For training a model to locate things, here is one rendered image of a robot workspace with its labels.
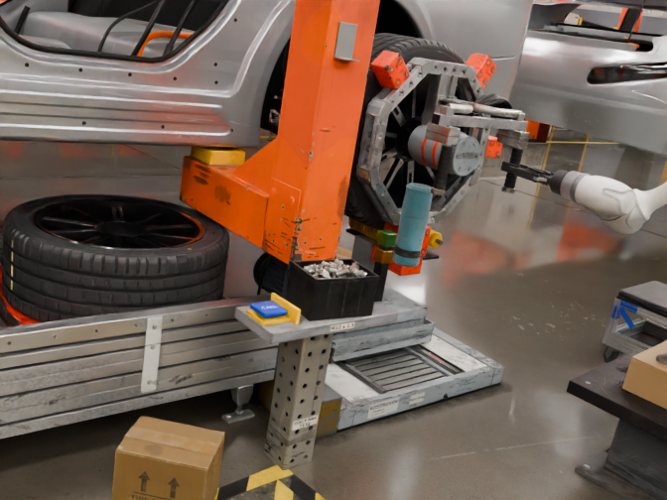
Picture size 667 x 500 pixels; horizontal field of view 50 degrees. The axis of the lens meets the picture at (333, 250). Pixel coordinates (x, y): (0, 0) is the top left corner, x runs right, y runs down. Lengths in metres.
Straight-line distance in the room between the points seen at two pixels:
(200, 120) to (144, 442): 1.03
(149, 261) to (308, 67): 0.67
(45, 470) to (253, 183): 0.96
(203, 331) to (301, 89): 0.71
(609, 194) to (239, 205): 1.08
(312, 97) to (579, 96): 3.11
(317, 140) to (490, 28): 1.39
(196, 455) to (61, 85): 1.06
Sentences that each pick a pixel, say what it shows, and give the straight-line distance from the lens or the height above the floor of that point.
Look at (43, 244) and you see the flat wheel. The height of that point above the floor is 0.50.
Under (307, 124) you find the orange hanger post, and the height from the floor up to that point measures 0.92.
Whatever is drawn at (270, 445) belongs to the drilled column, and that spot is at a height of 0.04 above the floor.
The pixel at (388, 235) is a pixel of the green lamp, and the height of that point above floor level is 0.66.
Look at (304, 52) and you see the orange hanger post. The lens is 1.97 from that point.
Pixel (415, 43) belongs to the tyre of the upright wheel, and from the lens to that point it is 2.41.
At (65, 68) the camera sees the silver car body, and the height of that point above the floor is 0.94.
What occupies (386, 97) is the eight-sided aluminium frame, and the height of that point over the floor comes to 0.99.
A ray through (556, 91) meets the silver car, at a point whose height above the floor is 1.00.
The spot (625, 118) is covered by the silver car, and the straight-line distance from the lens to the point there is 4.80.
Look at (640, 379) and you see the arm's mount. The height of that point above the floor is 0.35.
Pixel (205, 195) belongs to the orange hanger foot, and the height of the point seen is 0.59.
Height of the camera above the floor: 1.17
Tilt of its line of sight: 17 degrees down
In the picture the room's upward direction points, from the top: 10 degrees clockwise
